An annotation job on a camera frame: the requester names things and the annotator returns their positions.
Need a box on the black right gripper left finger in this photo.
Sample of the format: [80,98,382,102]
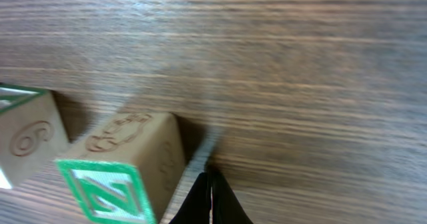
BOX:
[169,172,211,224]

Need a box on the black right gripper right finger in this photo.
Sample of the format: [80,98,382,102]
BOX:
[210,171,253,224]

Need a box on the green Z wooden block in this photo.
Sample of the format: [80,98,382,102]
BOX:
[56,113,185,223]

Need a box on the white red striped block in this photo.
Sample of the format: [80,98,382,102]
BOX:
[1,83,70,189]

